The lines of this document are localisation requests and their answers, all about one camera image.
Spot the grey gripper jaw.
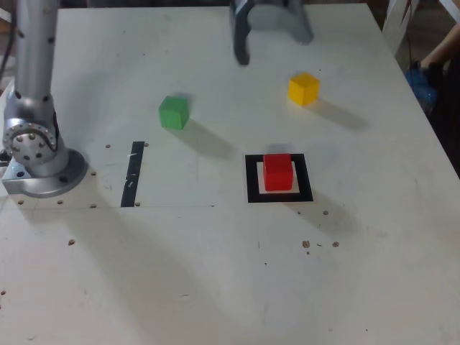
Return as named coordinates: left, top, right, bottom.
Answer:
left=248, top=0, right=315, bottom=46
left=229, top=0, right=252, bottom=67

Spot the yellow cube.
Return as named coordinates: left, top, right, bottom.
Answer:
left=287, top=72, right=321, bottom=106

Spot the green cube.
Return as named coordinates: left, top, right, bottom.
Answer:
left=158, top=95, right=190, bottom=130

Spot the red cube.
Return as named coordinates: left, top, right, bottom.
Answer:
left=262, top=153, right=295, bottom=192

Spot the black tape square outline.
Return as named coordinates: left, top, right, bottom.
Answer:
left=244, top=153, right=314, bottom=204

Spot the blue bag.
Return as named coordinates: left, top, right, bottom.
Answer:
left=404, top=66, right=438, bottom=104

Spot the person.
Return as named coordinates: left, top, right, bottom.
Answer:
left=419, top=24, right=460, bottom=177

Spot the white bar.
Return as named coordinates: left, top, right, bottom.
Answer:
left=438, top=0, right=460, bottom=22

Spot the black tape strip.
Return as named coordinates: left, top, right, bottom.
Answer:
left=120, top=141, right=145, bottom=208

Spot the brown cardboard box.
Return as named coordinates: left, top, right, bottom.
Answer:
left=0, top=16, right=16, bottom=39

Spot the white frame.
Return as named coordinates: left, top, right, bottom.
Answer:
left=381, top=0, right=421, bottom=57

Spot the thin dark hanging cable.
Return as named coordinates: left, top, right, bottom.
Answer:
left=405, top=0, right=415, bottom=69

